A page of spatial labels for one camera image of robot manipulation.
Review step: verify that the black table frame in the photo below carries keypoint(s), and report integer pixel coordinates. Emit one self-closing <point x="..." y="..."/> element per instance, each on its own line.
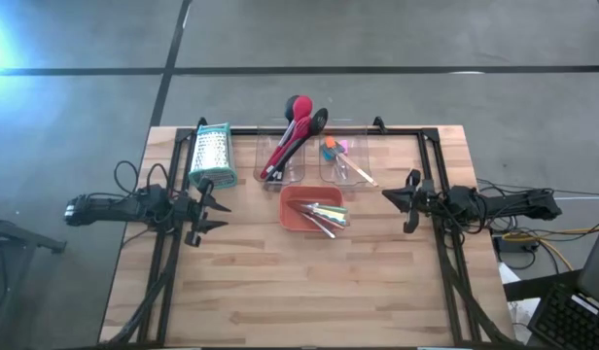
<point x="404" y="131"/>

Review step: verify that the black power box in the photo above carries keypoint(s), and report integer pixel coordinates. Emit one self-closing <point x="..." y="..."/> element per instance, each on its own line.
<point x="513" y="245"/>

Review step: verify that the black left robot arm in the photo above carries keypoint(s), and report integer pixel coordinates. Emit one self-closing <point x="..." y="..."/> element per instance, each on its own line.
<point x="110" y="209"/>

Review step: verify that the black metal stand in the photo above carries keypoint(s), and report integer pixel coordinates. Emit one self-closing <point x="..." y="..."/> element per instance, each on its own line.
<point x="37" y="239"/>

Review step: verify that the teal box grater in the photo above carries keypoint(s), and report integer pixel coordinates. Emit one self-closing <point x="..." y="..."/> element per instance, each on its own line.
<point x="212" y="155"/>

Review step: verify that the clear plastic bin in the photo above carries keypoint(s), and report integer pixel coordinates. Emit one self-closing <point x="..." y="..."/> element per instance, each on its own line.
<point x="297" y="170"/>
<point x="360" y="146"/>

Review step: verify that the orange plastic bin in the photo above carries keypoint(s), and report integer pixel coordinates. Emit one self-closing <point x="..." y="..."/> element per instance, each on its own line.
<point x="292" y="221"/>

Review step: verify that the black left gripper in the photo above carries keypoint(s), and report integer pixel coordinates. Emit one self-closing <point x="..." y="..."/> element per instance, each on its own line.
<point x="197" y="209"/>

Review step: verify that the black slotted spoon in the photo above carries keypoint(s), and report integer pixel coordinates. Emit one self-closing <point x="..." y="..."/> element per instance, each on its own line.
<point x="319" y="121"/>

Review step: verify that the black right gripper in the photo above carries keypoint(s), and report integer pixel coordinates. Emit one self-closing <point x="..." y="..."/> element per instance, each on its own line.
<point x="435" y="204"/>

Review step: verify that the white paper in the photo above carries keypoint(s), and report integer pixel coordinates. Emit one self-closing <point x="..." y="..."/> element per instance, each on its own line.
<point x="523" y="311"/>

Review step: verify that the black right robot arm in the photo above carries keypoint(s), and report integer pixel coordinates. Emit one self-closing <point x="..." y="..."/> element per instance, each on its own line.
<point x="513" y="204"/>

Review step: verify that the black solid spoon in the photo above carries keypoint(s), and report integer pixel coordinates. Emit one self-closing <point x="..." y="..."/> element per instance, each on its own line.
<point x="290" y="108"/>

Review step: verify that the black laptop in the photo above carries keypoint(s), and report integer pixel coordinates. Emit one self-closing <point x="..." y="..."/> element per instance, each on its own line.
<point x="567" y="321"/>

